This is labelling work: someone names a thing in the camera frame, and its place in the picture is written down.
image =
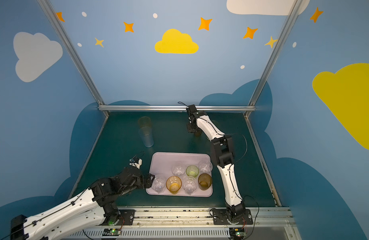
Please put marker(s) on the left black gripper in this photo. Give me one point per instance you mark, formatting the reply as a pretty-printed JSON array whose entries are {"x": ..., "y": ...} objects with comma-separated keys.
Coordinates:
[{"x": 145, "y": 180}]

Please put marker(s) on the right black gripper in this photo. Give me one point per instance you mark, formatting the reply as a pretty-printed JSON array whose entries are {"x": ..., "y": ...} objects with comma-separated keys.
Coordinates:
[{"x": 192, "y": 126}]

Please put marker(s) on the dark amber dimpled glass back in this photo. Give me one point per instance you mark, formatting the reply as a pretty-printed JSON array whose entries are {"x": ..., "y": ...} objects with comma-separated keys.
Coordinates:
[{"x": 198, "y": 133}]

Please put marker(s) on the dark amber dimpled glass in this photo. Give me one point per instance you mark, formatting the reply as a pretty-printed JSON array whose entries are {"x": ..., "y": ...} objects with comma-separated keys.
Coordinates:
[
  {"x": 198, "y": 133},
  {"x": 205, "y": 181}
]

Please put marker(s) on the short orange glass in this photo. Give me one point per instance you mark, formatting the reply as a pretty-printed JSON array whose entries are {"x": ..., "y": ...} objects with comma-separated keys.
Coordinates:
[{"x": 173, "y": 184}]

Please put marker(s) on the lilac plastic tray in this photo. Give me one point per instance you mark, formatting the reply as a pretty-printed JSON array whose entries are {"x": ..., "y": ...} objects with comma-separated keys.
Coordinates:
[{"x": 162, "y": 164}]

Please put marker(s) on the clear faceted glass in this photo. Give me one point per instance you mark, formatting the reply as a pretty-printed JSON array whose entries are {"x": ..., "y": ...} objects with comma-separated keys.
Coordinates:
[
  {"x": 205, "y": 166},
  {"x": 189, "y": 185}
]

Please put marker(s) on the small green glass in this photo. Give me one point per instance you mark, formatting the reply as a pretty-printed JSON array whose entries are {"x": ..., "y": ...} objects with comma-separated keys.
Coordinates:
[{"x": 192, "y": 171}]

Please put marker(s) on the tall blue frosted glass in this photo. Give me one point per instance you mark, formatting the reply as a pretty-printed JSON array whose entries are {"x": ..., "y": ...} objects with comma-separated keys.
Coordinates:
[{"x": 146, "y": 136}]

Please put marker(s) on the tall amber glass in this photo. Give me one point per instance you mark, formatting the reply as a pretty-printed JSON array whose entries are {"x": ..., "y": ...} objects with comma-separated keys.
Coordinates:
[{"x": 144, "y": 122}]

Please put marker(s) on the dark amber dimpled glass front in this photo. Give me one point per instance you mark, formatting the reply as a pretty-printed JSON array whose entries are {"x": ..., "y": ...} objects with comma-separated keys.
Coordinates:
[{"x": 205, "y": 181}]

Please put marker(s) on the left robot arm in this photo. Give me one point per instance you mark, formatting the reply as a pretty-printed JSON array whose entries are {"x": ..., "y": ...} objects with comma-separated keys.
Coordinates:
[{"x": 94, "y": 206}]

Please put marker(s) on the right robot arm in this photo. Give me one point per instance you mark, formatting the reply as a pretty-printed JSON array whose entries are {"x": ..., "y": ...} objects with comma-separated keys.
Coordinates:
[{"x": 222, "y": 157}]

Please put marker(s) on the left controller board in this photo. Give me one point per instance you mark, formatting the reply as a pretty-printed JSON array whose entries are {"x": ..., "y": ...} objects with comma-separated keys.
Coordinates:
[{"x": 112, "y": 233}]

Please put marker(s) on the controller board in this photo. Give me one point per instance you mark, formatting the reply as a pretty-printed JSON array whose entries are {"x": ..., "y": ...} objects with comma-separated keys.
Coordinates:
[
  {"x": 237, "y": 233},
  {"x": 112, "y": 233}
]

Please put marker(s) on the right controller board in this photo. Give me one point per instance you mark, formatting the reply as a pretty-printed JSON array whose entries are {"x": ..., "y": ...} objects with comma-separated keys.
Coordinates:
[{"x": 237, "y": 233}]

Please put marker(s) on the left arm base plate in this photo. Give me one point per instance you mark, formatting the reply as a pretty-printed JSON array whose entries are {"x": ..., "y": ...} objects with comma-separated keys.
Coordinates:
[{"x": 127, "y": 217}]

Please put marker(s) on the aluminium mounting rail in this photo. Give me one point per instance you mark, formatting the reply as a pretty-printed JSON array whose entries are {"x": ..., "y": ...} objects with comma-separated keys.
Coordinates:
[{"x": 187, "y": 223}]

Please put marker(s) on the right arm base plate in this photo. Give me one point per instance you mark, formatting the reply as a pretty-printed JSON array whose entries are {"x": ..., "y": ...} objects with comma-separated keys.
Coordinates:
[{"x": 220, "y": 217}]

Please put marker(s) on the back horizontal aluminium frame bar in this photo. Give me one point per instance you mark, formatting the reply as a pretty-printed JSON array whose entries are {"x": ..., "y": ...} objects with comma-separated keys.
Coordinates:
[{"x": 177, "y": 108}]

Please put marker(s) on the right aluminium frame post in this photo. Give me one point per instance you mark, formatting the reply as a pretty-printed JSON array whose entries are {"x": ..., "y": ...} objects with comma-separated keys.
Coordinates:
[{"x": 282, "y": 38}]

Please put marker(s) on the aluminium frame post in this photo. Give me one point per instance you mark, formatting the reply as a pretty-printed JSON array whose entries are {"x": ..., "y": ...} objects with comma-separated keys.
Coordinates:
[
  {"x": 57, "y": 25},
  {"x": 282, "y": 38}
]

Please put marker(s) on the left aluminium frame post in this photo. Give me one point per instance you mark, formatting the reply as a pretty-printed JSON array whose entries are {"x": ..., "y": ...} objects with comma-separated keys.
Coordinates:
[{"x": 57, "y": 25}]

